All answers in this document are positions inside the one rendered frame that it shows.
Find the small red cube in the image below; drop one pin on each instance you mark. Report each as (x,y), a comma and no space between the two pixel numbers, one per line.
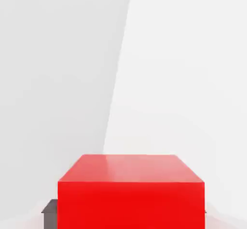
(131,204)

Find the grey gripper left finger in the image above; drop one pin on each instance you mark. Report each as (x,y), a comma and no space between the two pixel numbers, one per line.
(50,215)

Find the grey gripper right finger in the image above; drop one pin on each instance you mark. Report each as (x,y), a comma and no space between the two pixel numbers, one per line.
(205,219)

